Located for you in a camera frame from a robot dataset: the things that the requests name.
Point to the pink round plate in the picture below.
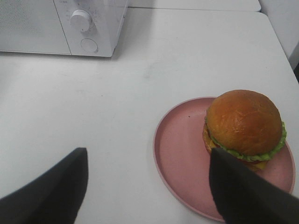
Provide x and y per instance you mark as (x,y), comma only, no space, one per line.
(183,161)

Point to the white microwave oven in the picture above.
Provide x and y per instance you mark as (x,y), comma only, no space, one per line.
(107,20)

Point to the round white door button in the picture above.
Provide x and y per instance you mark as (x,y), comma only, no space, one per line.
(89,45)

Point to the white microwave door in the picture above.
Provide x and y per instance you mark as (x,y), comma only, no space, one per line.
(31,26)

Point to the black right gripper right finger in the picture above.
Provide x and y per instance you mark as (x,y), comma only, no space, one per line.
(242,197)

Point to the burger with sesame-free bun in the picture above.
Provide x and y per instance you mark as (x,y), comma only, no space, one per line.
(247,125)

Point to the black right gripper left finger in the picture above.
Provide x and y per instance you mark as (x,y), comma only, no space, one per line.
(55,197)

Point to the white dial knob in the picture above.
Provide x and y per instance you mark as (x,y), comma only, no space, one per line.
(81,20)

